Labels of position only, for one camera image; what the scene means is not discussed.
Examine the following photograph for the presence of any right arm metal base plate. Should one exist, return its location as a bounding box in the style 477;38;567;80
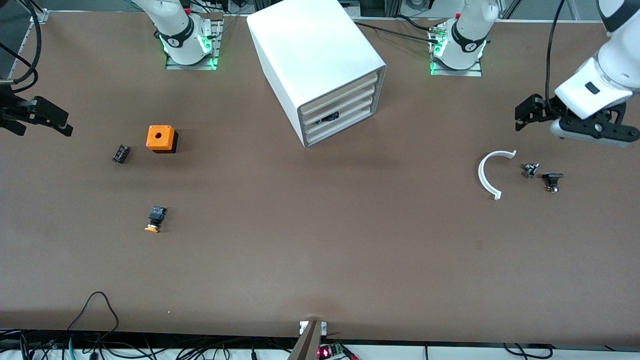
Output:
165;12;224;71

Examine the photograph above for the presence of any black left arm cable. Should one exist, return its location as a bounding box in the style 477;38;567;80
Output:
545;0;568;103

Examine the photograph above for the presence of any black cable behind cabinet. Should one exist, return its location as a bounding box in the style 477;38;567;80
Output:
352;20;443;42

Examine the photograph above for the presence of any white semicircular plastic bracket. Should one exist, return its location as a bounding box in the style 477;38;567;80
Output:
478;149;518;201

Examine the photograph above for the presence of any aluminium frame corner profile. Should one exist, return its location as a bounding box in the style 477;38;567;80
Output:
29;0;49;24

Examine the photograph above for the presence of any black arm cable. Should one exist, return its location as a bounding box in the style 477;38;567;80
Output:
545;0;568;103
0;0;43;87

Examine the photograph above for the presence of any orange box with hole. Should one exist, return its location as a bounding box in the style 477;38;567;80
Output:
146;125;178;154

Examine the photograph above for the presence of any black cable at table edge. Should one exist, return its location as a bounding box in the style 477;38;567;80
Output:
502;342;553;360

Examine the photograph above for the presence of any orange push button black body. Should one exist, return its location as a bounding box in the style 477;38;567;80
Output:
144;206;167;234

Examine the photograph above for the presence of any circuit board with red light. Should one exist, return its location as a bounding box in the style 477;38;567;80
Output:
316;341;347;360

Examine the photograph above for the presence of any thin black looped cable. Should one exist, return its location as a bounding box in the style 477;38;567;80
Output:
67;291;121;346

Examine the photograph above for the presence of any black switch component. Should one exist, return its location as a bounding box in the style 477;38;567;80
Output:
542;172;565;194

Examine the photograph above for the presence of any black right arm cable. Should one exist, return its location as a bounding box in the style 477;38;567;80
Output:
0;0;43;87

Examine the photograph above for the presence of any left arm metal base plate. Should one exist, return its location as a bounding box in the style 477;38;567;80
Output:
429;22;483;77

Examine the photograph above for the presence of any grey camera stand post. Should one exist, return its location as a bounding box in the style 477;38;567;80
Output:
287;320;328;360

